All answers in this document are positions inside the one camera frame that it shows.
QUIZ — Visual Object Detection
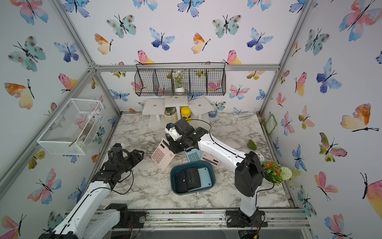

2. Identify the green framed card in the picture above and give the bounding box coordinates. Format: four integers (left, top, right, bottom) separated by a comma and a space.
265, 114, 278, 135

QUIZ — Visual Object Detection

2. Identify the yellow plastic jar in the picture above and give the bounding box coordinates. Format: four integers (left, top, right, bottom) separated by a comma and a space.
181, 107, 192, 120

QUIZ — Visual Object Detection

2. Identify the cream bubble plant pot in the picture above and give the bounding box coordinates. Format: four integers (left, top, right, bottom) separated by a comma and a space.
164, 107, 178, 123

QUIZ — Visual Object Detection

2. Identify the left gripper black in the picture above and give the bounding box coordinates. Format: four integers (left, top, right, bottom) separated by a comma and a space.
118, 149, 145, 174

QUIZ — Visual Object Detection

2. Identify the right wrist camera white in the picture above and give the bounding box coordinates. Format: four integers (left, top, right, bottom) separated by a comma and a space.
165, 123, 182, 141

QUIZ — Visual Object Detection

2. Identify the black calculator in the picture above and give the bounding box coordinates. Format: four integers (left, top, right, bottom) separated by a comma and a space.
174, 167, 201, 194

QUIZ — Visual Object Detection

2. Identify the white wooden riser shelf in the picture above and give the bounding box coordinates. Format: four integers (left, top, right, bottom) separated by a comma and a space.
142, 96, 214, 129

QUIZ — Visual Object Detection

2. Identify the flower bouquet pot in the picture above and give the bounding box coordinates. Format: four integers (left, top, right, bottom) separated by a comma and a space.
261, 161, 301, 188

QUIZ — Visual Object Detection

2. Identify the dark teal storage tray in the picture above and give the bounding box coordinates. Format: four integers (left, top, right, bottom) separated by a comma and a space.
170, 161, 216, 195

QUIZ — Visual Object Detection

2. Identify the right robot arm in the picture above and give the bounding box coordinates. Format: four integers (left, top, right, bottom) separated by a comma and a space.
165, 119, 265, 228

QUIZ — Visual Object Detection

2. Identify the blue can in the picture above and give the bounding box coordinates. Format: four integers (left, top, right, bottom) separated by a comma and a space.
209, 110, 217, 118

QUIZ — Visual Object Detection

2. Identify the black wire wall basket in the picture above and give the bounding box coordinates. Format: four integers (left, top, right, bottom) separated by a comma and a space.
132, 62, 226, 97

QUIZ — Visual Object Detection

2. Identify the pink calculator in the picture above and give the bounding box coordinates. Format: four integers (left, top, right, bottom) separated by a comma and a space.
201, 152, 220, 167
151, 138, 175, 170

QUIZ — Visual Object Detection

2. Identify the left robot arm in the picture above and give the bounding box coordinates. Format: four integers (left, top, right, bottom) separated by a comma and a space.
40, 143, 144, 239

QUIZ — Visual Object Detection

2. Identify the small white flower pot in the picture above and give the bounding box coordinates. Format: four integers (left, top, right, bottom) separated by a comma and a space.
171, 70, 185, 93

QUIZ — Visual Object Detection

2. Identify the white mesh wall basket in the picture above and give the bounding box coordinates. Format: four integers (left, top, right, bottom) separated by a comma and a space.
37, 98, 106, 155

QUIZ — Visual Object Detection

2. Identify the aluminium front rail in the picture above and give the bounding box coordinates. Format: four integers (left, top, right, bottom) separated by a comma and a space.
64, 208, 311, 231

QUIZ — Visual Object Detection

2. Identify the light blue calculator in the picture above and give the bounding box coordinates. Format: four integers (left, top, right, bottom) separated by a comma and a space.
198, 167, 212, 189
185, 149, 204, 163

